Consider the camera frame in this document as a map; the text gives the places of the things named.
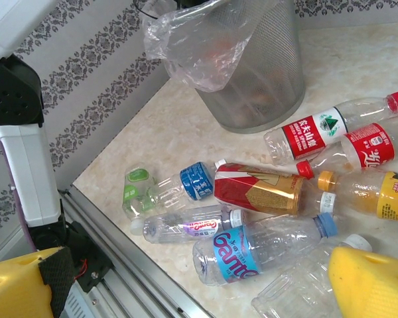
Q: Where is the green label bottle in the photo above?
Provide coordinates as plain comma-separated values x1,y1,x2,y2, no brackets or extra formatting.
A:
121,166,162,237

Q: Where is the clear bottle purple label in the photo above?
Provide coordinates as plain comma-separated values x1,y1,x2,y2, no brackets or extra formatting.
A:
141,204,248,244

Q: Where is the white slotted cable duct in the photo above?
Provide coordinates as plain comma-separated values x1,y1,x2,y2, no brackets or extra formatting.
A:
61,281,100,318

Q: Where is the grey wire mesh bin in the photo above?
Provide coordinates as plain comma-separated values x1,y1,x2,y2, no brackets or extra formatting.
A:
164,0,306,134

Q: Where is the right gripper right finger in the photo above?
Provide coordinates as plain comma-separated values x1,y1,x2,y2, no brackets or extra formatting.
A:
328,246,398,318

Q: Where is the clear bottle small red label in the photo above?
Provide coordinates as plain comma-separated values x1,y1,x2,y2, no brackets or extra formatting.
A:
297,112,398,178

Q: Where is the light blue label bottle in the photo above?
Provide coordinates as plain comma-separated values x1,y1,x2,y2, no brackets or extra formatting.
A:
192,211,339,288

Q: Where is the red label red cap bottle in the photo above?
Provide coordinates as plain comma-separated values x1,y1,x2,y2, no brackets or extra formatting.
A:
263,91,398,166

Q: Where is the red gold label bottle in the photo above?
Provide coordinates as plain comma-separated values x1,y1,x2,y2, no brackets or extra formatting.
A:
214,162,340,217

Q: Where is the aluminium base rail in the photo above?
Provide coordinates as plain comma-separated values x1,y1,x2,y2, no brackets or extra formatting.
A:
58,188,220,318

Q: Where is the grey bin with plastic liner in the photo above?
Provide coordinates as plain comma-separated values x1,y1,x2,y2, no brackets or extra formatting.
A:
142,0,263,93

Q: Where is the orange juice bottle yellow cap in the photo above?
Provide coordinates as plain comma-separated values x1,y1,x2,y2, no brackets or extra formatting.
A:
318,170,398,221

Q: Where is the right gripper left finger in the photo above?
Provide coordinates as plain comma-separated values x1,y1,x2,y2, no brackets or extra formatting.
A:
0,246,76,318

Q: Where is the unlabelled clear bottle white cap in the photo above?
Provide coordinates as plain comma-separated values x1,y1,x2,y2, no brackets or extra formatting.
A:
250,233,373,318

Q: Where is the blue label white cap bottle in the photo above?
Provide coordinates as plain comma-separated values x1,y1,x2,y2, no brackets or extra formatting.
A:
151,160,227,213

